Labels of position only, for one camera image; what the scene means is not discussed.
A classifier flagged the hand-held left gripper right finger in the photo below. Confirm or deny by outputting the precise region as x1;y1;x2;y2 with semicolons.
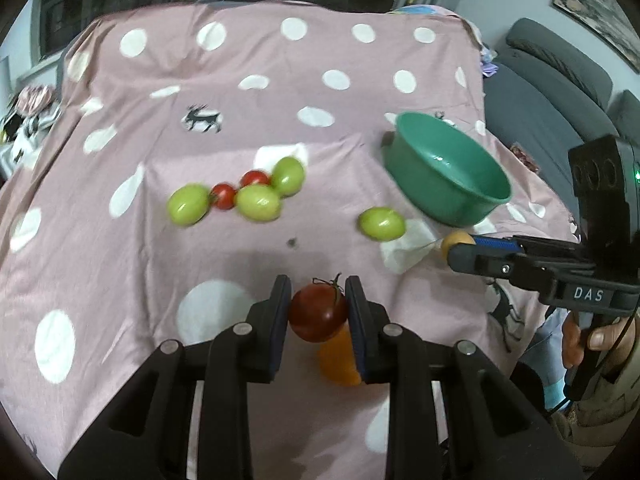
345;275;585;480

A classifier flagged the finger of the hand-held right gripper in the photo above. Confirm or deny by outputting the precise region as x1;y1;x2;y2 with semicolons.
469;233;594;274
446;243;557;304

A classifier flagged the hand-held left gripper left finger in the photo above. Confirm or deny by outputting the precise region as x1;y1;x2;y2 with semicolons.
57;274;293;480

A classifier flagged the orange cherry tomato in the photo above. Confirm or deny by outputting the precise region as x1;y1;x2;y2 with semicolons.
441;230;477;261
318;325;363;387

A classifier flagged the green plastic bowl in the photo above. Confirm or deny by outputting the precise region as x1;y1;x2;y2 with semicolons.
382;111;512;227

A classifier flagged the green jujube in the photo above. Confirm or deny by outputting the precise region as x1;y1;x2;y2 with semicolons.
270;156;306;197
358;206;406;242
236;184;282;222
167;184;211;227

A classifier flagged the person's right forearm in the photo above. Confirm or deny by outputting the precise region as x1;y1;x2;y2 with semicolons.
550;345;640;461

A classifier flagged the person's right hand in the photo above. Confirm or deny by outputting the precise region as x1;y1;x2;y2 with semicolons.
561;309;640;368

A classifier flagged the small red patterned cloth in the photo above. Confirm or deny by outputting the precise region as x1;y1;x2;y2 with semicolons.
510;142;538;173

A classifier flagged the grey sofa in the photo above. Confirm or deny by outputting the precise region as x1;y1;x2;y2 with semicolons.
482;17;640;241

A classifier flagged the purple crumpled cloth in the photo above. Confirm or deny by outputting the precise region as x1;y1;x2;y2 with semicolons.
477;42;501;78

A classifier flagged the pink polka dot cloth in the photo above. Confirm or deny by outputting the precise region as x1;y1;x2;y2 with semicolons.
0;0;583;480

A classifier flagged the black and white cloth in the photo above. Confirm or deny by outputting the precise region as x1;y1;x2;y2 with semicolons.
0;110;61;176

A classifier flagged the pink crumpled cloth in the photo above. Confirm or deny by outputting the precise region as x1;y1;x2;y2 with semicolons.
15;85;56;113

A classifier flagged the framed wall picture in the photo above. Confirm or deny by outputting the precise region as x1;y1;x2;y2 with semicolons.
551;0;640;73

